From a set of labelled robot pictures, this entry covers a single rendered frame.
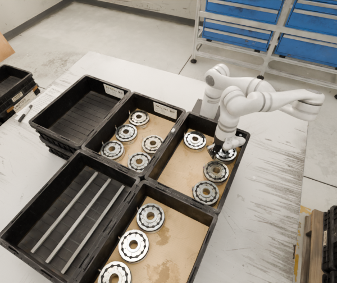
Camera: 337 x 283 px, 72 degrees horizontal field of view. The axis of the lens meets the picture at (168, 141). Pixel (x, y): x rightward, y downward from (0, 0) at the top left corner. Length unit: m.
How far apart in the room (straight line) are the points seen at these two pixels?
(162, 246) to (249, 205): 0.45
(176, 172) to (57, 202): 0.48
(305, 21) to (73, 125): 2.23
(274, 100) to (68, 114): 0.96
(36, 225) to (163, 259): 0.48
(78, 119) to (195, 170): 0.65
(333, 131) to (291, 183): 1.52
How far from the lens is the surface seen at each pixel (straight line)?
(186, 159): 1.03
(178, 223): 0.90
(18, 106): 2.14
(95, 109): 1.29
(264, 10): 2.66
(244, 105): 0.77
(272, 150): 1.33
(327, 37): 2.72
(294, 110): 0.99
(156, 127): 1.14
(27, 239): 1.02
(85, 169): 1.06
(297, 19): 2.69
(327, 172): 2.36
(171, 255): 0.88
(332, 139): 2.63
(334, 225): 1.78
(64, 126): 1.26
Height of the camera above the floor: 1.69
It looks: 52 degrees down
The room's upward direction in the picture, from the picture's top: straight up
